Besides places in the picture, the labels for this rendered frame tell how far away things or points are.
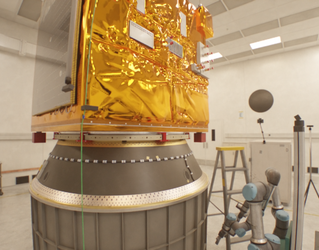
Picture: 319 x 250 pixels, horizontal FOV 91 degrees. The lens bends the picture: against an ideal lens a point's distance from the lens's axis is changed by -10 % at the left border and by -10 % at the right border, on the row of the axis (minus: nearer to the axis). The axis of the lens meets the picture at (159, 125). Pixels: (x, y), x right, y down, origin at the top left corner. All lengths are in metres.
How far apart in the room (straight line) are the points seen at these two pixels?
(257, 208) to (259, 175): 3.49
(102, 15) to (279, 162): 4.49
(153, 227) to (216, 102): 8.45
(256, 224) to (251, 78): 8.20
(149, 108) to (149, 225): 1.00
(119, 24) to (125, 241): 1.76
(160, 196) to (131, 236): 0.39
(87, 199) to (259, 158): 4.14
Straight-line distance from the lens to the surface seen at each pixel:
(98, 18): 1.54
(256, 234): 1.53
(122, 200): 1.46
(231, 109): 9.22
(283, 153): 4.79
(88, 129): 1.30
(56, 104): 1.65
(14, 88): 6.78
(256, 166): 4.90
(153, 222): 1.58
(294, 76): 9.07
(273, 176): 1.98
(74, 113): 1.36
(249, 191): 1.42
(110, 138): 1.58
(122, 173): 1.52
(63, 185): 1.71
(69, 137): 1.82
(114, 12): 1.66
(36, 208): 2.08
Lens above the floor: 1.73
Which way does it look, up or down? 3 degrees up
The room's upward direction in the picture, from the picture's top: straight up
